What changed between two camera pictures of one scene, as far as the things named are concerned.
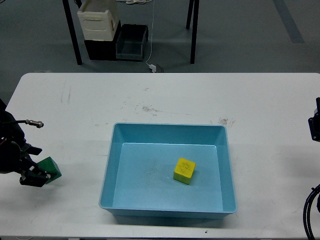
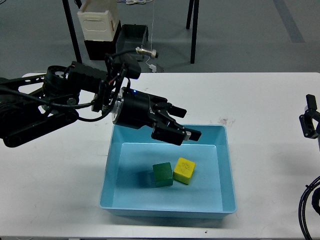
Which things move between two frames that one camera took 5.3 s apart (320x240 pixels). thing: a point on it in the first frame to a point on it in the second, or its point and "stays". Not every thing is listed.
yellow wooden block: x=184 y=170 stays
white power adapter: x=153 y=67 stays
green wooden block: x=49 y=164 to x=163 y=174
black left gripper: x=11 y=160 to x=134 y=109
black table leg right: x=196 y=3 stays
